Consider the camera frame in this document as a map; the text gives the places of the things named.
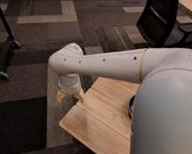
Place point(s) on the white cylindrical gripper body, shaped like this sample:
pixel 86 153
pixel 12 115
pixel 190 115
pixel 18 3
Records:
pixel 69 84

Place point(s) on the blue patterned bowl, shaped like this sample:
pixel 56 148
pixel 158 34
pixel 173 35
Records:
pixel 131 107

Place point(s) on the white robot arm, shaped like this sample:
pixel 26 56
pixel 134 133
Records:
pixel 161 121

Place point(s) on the black office chair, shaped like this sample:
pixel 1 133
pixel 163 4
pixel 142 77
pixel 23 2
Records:
pixel 158 25

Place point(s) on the black chair base left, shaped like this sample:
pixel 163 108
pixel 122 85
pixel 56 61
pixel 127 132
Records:
pixel 6 47

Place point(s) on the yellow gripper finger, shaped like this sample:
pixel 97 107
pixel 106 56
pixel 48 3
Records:
pixel 81 97
pixel 59 96

